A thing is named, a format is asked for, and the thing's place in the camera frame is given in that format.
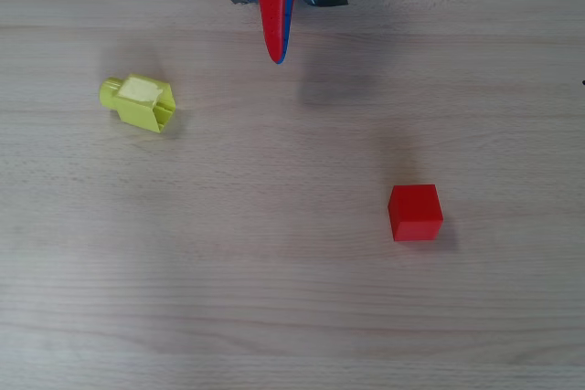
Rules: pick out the red cube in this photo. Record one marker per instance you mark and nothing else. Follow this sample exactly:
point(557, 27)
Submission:
point(415, 212)

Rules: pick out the yellow cube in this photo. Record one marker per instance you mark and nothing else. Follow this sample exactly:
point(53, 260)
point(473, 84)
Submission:
point(139, 102)

